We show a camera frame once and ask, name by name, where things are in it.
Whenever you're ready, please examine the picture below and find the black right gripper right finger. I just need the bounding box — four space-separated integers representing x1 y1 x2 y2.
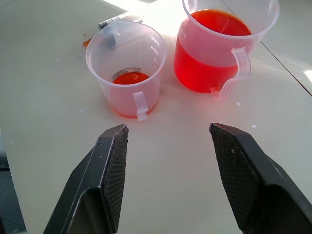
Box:
209 122 312 234

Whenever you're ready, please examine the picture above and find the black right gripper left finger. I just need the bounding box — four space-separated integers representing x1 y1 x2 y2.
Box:
42 124 129 234

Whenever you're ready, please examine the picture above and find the small clear plastic measuring cup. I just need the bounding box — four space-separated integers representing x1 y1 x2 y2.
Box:
85 19 167 122

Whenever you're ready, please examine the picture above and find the large clear plastic measuring cup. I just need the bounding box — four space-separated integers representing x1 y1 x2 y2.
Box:
173 0 280 102

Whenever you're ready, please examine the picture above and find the clear plastic syringe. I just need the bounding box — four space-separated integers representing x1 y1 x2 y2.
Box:
78 11 145 49

